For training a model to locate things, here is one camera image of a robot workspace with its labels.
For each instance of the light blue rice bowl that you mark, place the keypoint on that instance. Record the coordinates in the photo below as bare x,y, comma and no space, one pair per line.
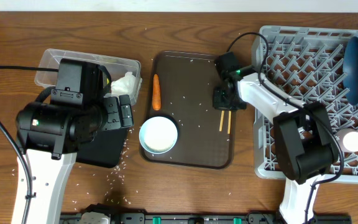
158,135

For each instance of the clear plastic container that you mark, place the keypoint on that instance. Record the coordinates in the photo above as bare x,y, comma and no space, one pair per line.
117,67

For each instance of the dark brown serving tray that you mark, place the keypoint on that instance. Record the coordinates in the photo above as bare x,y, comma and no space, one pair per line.
187,81

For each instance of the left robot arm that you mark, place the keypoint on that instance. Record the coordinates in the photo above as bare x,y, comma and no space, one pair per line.
51,129

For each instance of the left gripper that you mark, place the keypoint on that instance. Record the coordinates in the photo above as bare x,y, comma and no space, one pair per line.
119,117

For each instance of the white napkin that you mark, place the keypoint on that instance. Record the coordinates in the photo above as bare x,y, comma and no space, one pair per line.
124,85

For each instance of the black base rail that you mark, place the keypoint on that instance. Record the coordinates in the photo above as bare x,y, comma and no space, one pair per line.
100,213

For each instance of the wooden chopstick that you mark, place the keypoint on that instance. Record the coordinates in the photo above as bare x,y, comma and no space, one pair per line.
229,122
221,121

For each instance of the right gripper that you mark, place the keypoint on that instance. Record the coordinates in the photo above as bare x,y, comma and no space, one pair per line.
220,103

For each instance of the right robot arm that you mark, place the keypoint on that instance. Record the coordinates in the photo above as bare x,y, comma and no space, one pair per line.
305,146

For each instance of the pink white cup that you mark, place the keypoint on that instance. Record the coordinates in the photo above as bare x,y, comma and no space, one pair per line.
348,140

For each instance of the orange carrot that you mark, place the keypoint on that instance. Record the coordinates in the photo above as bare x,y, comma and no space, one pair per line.
156,94

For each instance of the black rectangular tray bin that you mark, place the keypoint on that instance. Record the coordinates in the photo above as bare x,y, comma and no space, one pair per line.
105,150

